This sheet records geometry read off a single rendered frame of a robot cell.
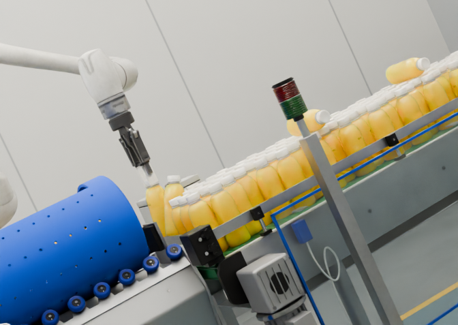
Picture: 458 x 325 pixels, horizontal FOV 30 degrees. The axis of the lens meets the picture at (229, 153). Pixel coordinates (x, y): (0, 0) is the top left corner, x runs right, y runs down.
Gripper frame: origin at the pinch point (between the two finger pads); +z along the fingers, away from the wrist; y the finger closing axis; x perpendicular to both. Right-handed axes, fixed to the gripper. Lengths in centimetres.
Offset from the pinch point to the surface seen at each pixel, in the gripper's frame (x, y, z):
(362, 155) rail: 50, 37, 21
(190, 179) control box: 15.1, -7.7, 7.6
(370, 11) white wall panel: 271, -224, -23
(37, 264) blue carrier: -47, 31, 6
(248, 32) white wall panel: 185, -234, -44
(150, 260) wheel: -18.9, 26.8, 19.8
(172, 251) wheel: -12.5, 27.4, 20.4
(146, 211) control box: -1.7, -11.6, 10.5
